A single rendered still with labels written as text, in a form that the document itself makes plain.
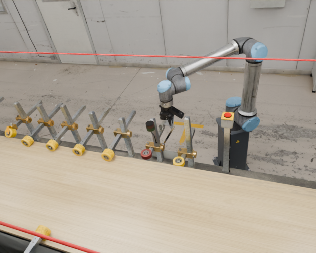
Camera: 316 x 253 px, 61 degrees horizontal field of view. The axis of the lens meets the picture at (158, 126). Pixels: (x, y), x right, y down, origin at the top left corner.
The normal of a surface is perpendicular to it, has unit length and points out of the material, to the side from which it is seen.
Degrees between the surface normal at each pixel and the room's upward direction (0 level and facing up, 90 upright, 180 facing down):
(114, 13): 90
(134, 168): 0
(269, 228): 0
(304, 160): 0
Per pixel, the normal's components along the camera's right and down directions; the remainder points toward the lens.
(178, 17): -0.33, 0.65
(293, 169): -0.15, -0.75
